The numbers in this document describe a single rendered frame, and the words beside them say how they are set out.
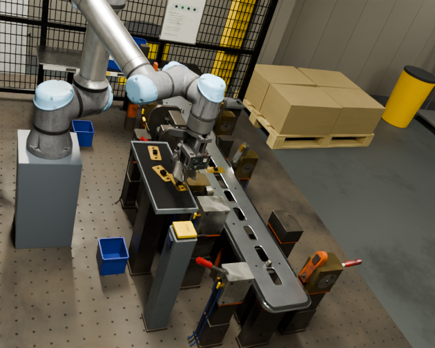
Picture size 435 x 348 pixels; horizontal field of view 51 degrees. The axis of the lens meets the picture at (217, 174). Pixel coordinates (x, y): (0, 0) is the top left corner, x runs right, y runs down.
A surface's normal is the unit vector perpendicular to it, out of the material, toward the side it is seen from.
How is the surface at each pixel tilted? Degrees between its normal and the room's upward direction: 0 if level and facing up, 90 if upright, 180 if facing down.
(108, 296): 0
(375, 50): 90
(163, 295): 90
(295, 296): 0
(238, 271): 0
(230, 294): 90
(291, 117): 90
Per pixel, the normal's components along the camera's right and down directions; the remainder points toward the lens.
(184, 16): 0.35, 0.62
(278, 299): 0.28, -0.79
